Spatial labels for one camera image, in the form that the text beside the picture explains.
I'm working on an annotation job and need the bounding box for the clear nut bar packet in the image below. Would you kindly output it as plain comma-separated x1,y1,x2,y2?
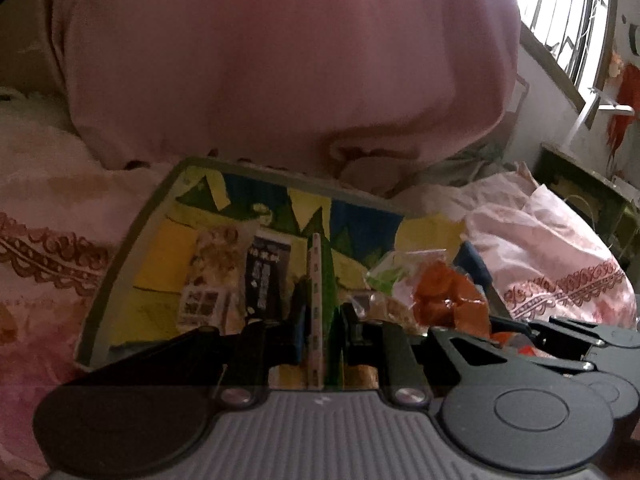
179,225,241,333

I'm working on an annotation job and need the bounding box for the white metal bracket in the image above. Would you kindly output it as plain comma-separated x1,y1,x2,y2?
564,86,637,153

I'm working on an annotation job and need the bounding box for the window with metal grille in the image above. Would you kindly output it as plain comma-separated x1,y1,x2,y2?
512,0,623,116

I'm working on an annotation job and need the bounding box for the green and white snack packet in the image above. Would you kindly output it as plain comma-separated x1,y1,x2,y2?
366,249,433,298

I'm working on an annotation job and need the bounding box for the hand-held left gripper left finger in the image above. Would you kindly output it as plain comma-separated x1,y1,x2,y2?
105,277,307,406

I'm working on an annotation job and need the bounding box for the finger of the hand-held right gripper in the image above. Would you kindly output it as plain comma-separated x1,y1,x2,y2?
489,315,608,345
517,347,600,377

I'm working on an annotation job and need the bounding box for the grey tray with colourful print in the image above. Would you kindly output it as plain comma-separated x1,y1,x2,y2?
74,156,511,392

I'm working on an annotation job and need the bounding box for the pink floral bedsheet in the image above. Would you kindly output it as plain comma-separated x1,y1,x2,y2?
0,160,636,480

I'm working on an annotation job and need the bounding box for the yellow and green snack packet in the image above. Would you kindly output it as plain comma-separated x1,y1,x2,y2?
301,231,347,392

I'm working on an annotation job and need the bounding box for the dark cabinet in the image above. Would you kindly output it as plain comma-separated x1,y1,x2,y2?
540,141,636,256

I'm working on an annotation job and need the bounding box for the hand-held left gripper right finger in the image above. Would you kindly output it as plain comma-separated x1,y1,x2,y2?
339,304,503,408

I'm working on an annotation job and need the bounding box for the orange candy packet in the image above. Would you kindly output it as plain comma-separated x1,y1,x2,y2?
411,259,493,342

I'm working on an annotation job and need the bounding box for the red hanging ornament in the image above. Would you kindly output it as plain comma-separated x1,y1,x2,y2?
604,50,640,163

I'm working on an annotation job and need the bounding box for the beige cloth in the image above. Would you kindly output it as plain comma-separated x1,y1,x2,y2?
0,0,108,181

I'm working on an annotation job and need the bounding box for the pink pillow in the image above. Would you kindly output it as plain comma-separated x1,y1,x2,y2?
47,0,523,196

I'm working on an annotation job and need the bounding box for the red candy packet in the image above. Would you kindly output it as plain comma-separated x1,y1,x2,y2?
491,331,537,357

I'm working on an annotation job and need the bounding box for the black snack packet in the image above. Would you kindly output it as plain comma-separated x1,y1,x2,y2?
245,232,293,323

